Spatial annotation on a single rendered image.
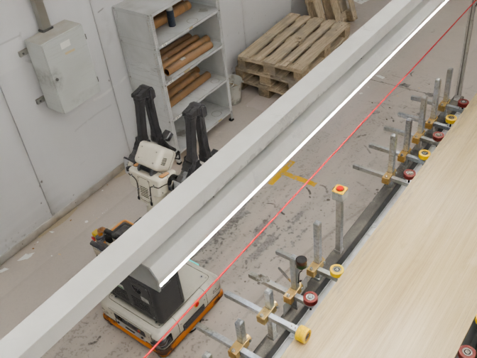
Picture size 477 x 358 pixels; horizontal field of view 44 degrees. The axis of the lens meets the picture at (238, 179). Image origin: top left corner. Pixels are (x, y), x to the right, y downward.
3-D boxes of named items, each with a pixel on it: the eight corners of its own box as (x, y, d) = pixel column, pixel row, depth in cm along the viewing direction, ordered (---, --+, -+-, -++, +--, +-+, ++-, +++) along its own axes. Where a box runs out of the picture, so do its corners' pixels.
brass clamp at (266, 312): (255, 321, 309) (255, 315, 305) (270, 303, 317) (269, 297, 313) (265, 326, 305) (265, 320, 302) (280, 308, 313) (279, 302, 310)
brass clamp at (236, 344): (227, 356, 294) (226, 349, 291) (243, 337, 302) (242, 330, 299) (237, 361, 291) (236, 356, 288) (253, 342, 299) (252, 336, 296)
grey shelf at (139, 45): (146, 152, 595) (111, 6, 497) (201, 109, 648) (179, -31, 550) (179, 165, 572) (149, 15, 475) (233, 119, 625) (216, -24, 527)
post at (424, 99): (414, 150, 445) (421, 96, 414) (417, 148, 447) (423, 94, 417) (419, 152, 443) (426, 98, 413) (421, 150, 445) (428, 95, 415)
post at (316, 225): (314, 279, 356) (312, 222, 326) (316, 275, 358) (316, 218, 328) (319, 281, 354) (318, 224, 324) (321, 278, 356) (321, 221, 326)
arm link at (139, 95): (128, 89, 367) (138, 92, 361) (143, 82, 376) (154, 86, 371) (134, 151, 390) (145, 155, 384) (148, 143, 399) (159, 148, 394)
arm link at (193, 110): (178, 106, 345) (191, 111, 339) (194, 99, 354) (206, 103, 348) (182, 172, 368) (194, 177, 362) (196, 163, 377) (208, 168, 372)
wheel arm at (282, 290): (248, 278, 345) (247, 273, 342) (251, 274, 347) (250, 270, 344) (311, 310, 323) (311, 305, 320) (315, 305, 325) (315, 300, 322)
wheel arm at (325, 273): (275, 255, 359) (275, 251, 357) (278, 251, 361) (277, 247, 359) (338, 284, 337) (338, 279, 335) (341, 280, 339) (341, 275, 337)
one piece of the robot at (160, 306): (165, 339, 396) (140, 254, 343) (110, 304, 424) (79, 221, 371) (196, 305, 415) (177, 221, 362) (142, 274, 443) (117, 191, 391)
